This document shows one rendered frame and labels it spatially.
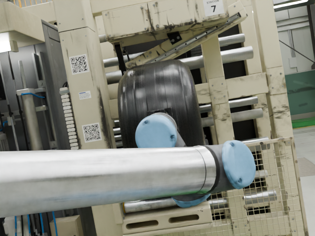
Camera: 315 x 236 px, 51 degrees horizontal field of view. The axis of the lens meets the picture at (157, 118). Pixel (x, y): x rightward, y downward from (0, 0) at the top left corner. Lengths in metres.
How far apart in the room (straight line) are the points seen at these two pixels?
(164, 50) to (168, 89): 0.60
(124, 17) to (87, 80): 0.42
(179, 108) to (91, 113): 0.42
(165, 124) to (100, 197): 0.27
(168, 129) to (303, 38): 10.52
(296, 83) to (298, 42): 1.24
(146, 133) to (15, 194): 0.35
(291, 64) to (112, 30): 9.49
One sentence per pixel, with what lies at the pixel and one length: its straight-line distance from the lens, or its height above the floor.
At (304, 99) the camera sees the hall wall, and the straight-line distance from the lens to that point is 10.97.
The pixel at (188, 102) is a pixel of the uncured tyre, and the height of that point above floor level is 1.28.
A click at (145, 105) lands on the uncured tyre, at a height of 1.30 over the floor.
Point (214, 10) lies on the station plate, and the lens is 1.66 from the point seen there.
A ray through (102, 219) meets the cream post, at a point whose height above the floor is 0.84.
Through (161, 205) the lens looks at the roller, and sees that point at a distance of 1.35.
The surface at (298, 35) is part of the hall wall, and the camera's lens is 11.12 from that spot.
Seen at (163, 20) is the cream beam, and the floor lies 1.68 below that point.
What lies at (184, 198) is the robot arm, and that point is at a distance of 0.74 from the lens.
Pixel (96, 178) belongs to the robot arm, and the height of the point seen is 1.21.
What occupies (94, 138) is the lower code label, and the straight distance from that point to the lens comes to 1.41.
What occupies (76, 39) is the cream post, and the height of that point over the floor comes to 1.61.
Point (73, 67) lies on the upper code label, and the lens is 1.43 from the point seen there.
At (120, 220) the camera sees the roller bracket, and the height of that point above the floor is 0.87.
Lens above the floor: 1.31
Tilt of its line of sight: 3 degrees down
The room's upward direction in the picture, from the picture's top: 10 degrees counter-clockwise
